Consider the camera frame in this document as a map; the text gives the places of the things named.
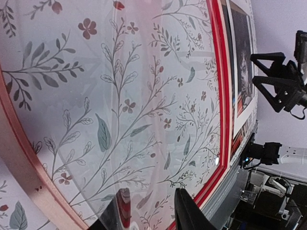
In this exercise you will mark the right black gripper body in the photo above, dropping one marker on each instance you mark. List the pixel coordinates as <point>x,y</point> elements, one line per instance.
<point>291,72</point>

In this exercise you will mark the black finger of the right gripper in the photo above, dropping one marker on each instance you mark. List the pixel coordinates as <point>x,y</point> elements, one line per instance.
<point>287,95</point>
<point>276,66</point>

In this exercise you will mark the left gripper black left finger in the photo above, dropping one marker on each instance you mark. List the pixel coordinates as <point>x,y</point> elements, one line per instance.
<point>117,215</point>

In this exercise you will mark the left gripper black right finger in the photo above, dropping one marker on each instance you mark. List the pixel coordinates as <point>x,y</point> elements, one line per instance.
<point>187,214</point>

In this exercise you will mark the white mat board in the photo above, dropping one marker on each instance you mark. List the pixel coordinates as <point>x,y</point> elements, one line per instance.
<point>243,45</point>

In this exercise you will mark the red wooden picture frame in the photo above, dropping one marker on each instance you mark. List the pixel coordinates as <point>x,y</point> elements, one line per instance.
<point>223,95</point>

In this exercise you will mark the cat photo print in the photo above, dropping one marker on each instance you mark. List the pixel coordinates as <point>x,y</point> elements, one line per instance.
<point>237,139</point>

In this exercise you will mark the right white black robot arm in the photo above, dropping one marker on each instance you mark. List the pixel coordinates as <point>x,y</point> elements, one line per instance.
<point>268,153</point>

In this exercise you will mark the floral patterned table cover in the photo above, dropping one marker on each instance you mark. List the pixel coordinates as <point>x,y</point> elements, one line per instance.
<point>19,213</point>

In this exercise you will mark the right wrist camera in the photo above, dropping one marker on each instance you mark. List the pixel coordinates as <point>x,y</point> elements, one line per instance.
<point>300,52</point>

